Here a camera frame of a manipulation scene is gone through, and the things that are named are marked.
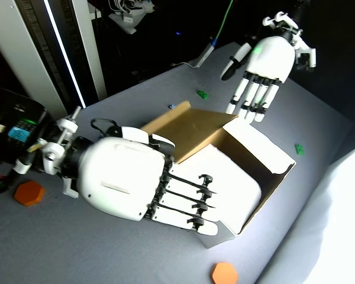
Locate green cable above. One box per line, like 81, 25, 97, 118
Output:
214, 0, 235, 41

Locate brown cardboard box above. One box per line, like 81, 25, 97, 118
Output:
140, 100, 297, 249

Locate grey cable adapter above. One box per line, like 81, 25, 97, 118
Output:
194, 43, 215, 68

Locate white metal cabinet frame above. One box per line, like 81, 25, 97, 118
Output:
0, 0, 107, 119

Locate orange hexagon toy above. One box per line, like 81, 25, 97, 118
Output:
211, 262, 239, 284
14, 180, 46, 207

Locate white device with cables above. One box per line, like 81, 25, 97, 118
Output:
108, 0, 155, 36

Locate grey table cloth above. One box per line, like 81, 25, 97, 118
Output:
0, 41, 354, 284

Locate white light strip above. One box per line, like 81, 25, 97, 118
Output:
43, 0, 86, 109

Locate white backdrop sheet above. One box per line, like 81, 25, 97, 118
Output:
254, 141, 355, 284

